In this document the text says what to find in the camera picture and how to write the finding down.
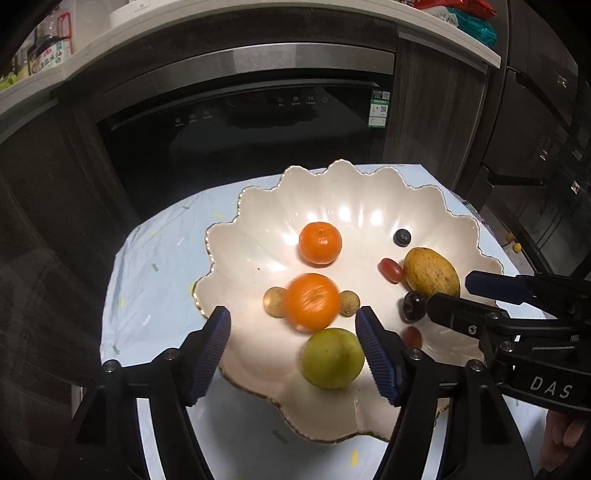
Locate white round appliance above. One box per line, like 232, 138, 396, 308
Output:
108, 0, 162, 28

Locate person's right hand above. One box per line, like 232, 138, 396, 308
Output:
544, 408, 585, 450

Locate teal plastic bag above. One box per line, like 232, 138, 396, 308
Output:
443, 9, 497, 47

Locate dark refrigerator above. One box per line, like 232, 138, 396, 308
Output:
480, 0, 591, 278

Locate red plastic bag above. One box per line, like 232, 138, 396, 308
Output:
413, 0, 492, 19

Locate dark purple plum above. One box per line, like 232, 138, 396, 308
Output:
399, 292, 428, 324

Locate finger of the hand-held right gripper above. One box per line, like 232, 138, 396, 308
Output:
427, 293, 591, 352
465, 271, 591, 319

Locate orange tangerine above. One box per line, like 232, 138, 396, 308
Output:
284, 272, 342, 333
298, 222, 343, 266

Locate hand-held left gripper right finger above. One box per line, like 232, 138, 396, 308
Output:
355, 305, 536, 480

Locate large soy sauce jug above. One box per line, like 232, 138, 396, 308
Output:
27, 25, 75, 77

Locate yellow mango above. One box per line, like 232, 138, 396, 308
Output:
403, 247, 461, 300

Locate white kitchen countertop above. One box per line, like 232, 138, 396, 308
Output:
0, 0, 502, 134

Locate black built-in dishwasher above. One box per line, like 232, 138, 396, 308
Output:
76, 39, 398, 222

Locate white scalloped bowl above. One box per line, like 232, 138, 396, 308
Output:
191, 159, 505, 444

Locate small green apple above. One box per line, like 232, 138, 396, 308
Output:
301, 328, 365, 389

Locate light blue speckled tablecloth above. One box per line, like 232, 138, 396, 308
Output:
99, 164, 555, 480

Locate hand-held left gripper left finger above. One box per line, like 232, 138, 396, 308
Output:
69, 305, 232, 480

